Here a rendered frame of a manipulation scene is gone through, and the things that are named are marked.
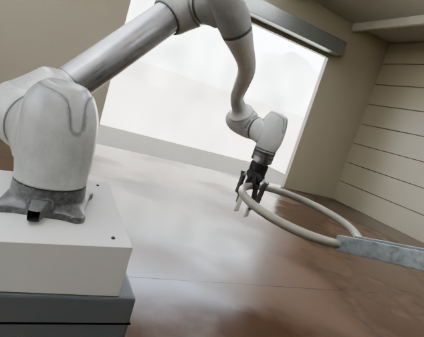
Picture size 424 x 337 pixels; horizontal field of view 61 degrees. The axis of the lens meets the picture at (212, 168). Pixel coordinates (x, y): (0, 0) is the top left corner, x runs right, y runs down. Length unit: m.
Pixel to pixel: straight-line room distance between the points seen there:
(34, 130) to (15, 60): 5.94
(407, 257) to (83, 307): 0.84
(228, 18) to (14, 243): 0.79
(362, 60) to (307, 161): 2.68
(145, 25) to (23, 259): 0.70
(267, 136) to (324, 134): 7.59
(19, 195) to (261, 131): 0.91
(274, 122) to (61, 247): 0.94
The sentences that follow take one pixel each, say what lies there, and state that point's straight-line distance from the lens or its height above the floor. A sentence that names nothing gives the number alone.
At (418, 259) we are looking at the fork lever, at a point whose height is 1.00.
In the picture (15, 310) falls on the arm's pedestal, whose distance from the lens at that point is 0.79.
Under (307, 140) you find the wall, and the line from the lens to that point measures 8.71.
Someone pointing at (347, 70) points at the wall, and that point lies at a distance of 9.17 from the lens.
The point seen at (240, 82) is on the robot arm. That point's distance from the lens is 1.29.
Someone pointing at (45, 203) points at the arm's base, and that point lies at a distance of 0.80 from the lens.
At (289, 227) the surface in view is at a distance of 1.17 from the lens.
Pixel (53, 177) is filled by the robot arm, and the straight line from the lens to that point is 0.80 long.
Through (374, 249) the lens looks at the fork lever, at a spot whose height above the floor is 0.97.
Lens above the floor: 1.22
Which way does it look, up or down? 9 degrees down
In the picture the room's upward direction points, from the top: 17 degrees clockwise
